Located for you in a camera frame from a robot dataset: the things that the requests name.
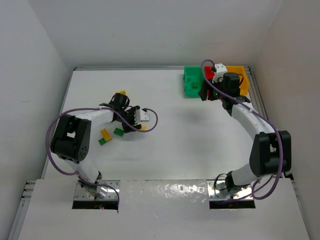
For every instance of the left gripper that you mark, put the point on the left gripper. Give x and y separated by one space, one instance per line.
131 118

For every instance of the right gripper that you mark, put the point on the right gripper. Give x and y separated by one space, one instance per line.
206 89

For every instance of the green square lego brick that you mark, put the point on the green square lego brick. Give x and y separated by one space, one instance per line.
194 85

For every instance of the tan lego plate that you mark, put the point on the tan lego plate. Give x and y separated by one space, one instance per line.
143 128

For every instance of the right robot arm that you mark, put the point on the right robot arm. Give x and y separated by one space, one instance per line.
240 108

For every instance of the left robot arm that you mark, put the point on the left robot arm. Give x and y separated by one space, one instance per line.
71 139

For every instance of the red plastic bin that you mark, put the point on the red plastic bin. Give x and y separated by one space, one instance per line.
209 72

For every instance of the green plastic bin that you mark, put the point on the green plastic bin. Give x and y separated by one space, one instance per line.
195 73

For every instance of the yellow long lego brick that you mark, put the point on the yellow long lego brick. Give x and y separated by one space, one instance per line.
105 134

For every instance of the yellow arch lego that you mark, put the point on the yellow arch lego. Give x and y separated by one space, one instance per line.
123 92

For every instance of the green lego under yellow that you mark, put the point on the green lego under yellow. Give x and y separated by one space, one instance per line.
102 141

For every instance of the yellow plastic bin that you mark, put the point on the yellow plastic bin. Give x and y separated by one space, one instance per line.
240 70

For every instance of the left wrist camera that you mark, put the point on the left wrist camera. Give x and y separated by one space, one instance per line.
142 116

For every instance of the aluminium frame rail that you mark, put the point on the aluminium frame rail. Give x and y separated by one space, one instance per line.
271 150

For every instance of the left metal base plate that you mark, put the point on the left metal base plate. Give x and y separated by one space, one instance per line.
106 192

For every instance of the metal base plate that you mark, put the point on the metal base plate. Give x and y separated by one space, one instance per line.
217 191
106 192

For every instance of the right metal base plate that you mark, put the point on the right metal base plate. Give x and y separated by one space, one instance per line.
217 191

